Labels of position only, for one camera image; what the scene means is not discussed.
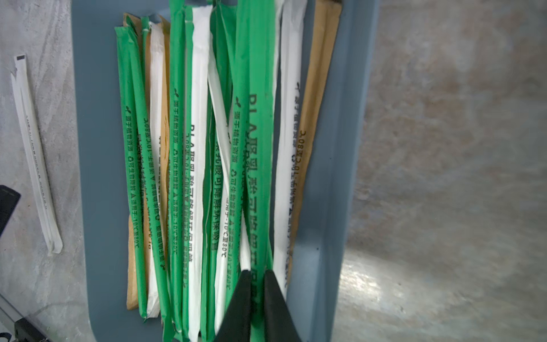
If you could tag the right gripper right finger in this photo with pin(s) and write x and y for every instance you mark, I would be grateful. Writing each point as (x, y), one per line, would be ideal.
(279, 326)

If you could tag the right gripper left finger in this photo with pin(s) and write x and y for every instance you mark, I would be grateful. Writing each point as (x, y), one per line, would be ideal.
(236, 325)

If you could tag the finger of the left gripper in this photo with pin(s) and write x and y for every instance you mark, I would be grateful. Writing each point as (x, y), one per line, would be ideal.
(9, 199)

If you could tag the blue plastic storage tray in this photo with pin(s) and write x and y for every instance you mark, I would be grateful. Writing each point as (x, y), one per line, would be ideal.
(327, 198)

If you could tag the green straw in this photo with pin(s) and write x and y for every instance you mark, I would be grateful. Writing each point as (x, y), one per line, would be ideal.
(240, 80)
(151, 189)
(208, 277)
(262, 46)
(132, 164)
(177, 111)

